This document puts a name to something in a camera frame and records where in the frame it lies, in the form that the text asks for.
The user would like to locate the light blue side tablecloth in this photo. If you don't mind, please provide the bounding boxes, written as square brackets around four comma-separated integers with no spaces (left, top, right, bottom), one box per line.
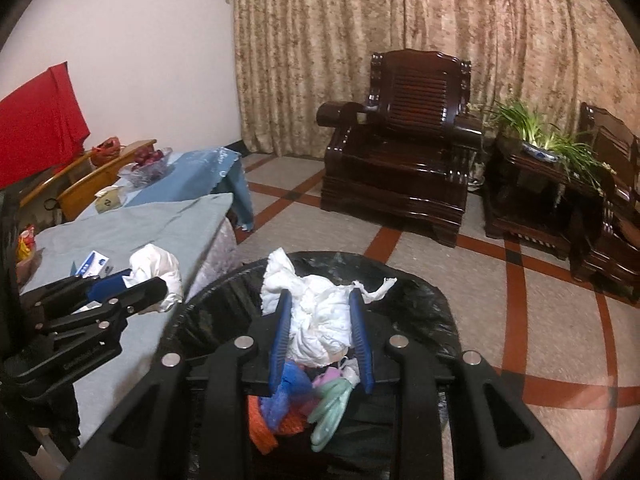
[74,145,256,233]

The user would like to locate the glass fruit bowl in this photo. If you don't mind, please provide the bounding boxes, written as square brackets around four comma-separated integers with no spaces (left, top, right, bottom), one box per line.
[118,148,172,188]

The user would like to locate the red plastic bag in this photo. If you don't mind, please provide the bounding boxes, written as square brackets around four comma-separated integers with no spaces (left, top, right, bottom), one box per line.
[90,136,122,168]

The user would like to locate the white tissue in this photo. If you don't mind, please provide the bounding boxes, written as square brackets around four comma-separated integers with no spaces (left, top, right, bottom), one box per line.
[260,248,397,368]

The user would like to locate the tissue box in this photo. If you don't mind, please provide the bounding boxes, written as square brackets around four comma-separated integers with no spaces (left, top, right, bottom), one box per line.
[94,185,127,214]

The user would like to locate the pink foam net sleeve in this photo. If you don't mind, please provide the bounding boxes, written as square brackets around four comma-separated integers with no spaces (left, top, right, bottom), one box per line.
[312,366,342,389]

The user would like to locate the beige patterned curtain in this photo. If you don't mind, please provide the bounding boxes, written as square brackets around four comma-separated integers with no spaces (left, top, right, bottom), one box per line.
[231,0,639,157]

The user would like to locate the blue white medicine box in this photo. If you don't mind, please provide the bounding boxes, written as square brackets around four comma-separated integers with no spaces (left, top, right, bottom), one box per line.
[74,250,113,278]

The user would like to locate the blue plastic bag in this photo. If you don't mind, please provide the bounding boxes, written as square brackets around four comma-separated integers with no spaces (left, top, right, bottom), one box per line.
[258,361,314,436]

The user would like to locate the green rubber glove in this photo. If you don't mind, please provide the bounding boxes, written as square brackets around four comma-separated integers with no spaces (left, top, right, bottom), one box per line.
[307,377,354,452]

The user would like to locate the white paper wad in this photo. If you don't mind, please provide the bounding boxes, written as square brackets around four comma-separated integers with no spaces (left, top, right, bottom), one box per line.
[122,244,183,312]

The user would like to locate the dark wooden armchair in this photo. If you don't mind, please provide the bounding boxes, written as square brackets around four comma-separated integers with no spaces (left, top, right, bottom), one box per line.
[570,103,639,302]
[316,49,484,247]

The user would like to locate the black lined trash bin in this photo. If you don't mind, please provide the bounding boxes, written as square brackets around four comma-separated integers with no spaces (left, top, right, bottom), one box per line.
[157,250,461,479]

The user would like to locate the red snack packets bowl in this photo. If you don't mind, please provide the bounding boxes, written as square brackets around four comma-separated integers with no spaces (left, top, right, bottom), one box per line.
[15,224,40,286]

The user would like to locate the grey-blue table cloth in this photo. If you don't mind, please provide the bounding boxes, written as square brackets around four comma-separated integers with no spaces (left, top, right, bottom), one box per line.
[23,193,238,443]

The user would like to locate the green potted plant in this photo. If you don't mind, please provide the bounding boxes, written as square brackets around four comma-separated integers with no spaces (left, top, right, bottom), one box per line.
[490,100,614,196]

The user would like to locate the red apples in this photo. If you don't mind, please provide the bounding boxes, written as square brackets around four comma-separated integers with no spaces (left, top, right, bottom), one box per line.
[132,146,166,170]

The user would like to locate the orange foam net sleeve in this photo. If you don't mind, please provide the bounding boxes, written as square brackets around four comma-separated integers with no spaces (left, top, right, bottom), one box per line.
[246,393,312,456]

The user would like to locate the red cloth cover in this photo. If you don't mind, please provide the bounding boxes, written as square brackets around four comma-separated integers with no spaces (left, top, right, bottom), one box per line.
[0,63,90,188]

